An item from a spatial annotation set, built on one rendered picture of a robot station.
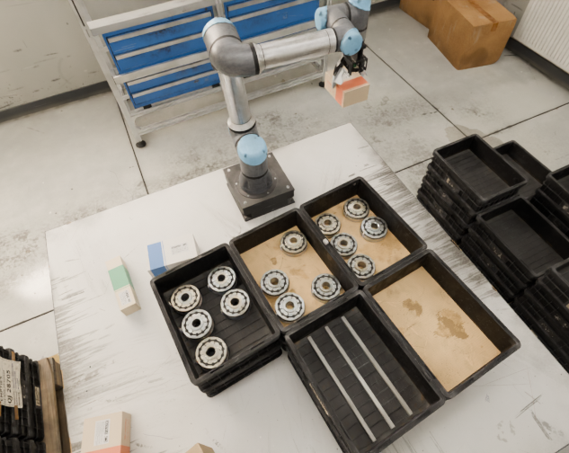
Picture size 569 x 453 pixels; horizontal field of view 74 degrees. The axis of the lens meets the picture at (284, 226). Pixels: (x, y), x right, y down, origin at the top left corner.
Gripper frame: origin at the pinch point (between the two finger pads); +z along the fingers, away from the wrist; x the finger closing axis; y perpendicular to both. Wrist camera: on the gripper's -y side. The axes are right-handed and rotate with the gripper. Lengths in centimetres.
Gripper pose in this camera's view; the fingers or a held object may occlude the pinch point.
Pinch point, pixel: (346, 82)
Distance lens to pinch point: 170.8
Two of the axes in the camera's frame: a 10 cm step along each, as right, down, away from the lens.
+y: 4.2, 7.4, -5.2
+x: 9.1, -3.7, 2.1
